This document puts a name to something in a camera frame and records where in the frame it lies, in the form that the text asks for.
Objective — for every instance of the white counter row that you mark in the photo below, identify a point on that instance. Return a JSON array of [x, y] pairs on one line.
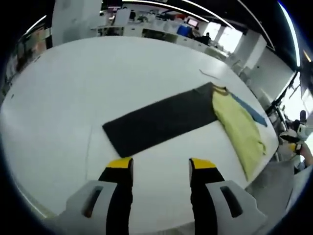
[[132, 30]]

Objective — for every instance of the black metal stand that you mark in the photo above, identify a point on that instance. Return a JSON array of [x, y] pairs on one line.
[[276, 107]]

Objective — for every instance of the yellow blue grey garment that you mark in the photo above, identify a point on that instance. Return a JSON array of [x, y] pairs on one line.
[[159, 122]]

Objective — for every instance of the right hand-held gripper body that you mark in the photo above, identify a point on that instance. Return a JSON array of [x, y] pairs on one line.
[[303, 132]]

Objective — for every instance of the blue bin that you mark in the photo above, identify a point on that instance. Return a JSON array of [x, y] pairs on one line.
[[184, 30]]

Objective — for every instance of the long ceiling light strip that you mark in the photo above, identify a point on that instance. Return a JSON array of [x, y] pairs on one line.
[[195, 15]]

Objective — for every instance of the white square pillar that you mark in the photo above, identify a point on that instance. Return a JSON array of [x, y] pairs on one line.
[[73, 22]]

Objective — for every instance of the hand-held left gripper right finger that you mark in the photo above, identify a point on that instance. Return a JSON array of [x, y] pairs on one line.
[[203, 205]]

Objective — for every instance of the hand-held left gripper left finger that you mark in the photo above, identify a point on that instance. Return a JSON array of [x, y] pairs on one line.
[[119, 203]]

